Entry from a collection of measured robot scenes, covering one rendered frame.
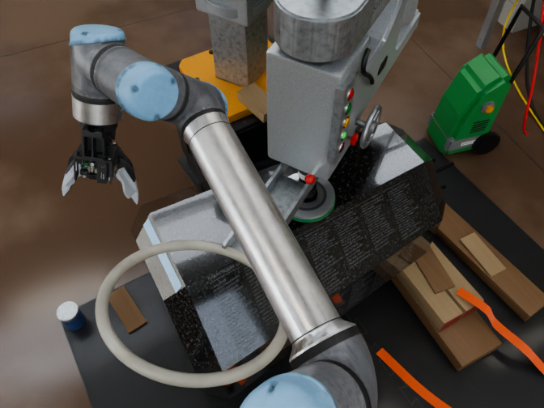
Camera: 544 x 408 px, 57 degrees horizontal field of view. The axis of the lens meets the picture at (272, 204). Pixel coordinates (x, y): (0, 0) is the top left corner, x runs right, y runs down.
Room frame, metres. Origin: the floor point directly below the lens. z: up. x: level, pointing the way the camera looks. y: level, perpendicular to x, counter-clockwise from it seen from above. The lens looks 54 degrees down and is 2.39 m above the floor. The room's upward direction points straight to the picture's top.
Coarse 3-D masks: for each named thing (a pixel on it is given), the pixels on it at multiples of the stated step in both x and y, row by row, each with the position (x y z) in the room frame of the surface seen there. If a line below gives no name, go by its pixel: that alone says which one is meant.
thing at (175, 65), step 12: (180, 60) 2.12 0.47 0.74; (240, 120) 1.68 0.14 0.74; (252, 120) 1.68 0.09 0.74; (180, 132) 2.03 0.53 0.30; (240, 132) 1.63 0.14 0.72; (252, 132) 1.66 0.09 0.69; (264, 132) 1.69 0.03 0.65; (252, 144) 1.66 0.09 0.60; (264, 144) 1.70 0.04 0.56; (180, 156) 2.10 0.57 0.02; (192, 156) 1.94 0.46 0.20; (252, 156) 1.66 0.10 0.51; (264, 156) 1.70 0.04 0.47; (192, 168) 1.96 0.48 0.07; (192, 180) 1.91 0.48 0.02; (204, 180) 1.79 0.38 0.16
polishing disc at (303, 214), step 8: (288, 176) 1.21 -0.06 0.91; (296, 176) 1.21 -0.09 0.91; (320, 184) 1.17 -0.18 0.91; (328, 184) 1.17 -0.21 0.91; (320, 192) 1.13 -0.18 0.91; (328, 192) 1.13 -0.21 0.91; (320, 200) 1.09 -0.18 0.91; (328, 200) 1.09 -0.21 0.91; (304, 208) 1.06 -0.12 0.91; (312, 208) 1.06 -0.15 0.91; (320, 208) 1.06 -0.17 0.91; (328, 208) 1.06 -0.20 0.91; (296, 216) 1.02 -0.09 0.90; (304, 216) 1.02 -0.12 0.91; (312, 216) 1.02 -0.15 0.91; (320, 216) 1.03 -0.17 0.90
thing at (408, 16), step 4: (408, 0) 1.61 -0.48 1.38; (412, 0) 1.62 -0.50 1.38; (416, 0) 1.64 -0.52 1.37; (408, 4) 1.61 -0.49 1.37; (412, 4) 1.62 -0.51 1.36; (416, 4) 1.65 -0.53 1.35; (408, 8) 1.62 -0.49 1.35; (412, 8) 1.63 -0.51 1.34; (416, 8) 1.67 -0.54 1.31; (404, 12) 1.61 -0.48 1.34; (408, 12) 1.62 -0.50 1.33; (412, 12) 1.63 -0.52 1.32; (404, 16) 1.61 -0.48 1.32; (408, 16) 1.62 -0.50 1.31; (412, 16) 1.64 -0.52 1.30; (404, 20) 1.61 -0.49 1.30; (408, 20) 1.62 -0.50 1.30; (404, 24) 1.62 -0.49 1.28
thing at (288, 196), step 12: (276, 180) 1.02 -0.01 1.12; (288, 180) 1.04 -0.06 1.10; (276, 192) 0.98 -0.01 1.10; (288, 192) 0.98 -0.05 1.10; (300, 192) 0.95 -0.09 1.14; (276, 204) 0.93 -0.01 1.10; (288, 204) 0.94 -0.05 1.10; (300, 204) 0.93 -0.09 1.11; (288, 216) 0.86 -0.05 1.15; (228, 240) 0.77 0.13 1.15
